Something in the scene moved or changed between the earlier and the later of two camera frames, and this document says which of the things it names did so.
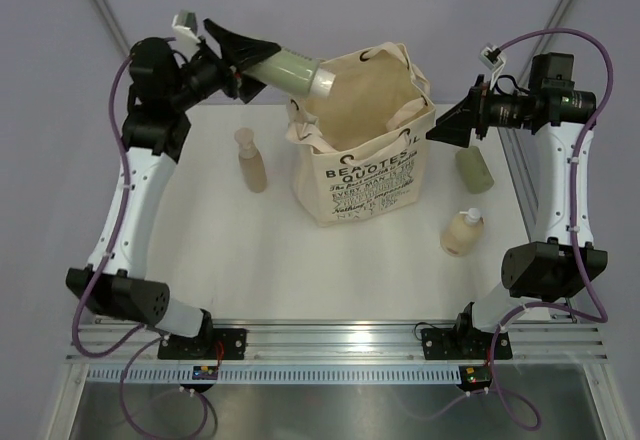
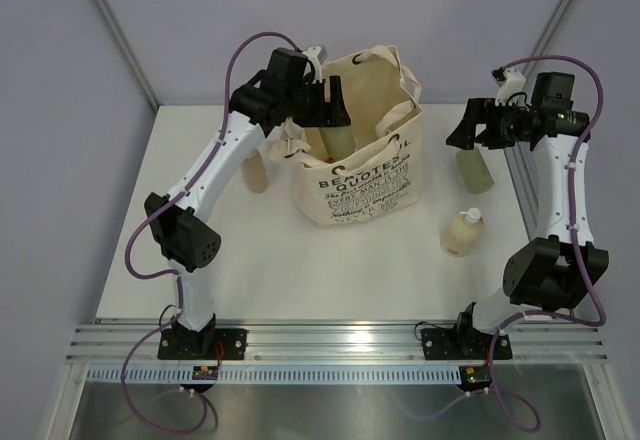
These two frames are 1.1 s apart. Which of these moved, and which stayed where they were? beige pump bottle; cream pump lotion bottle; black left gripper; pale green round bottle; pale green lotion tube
Moved: pale green lotion tube; black left gripper
Stayed: cream pump lotion bottle; beige pump bottle; pale green round bottle
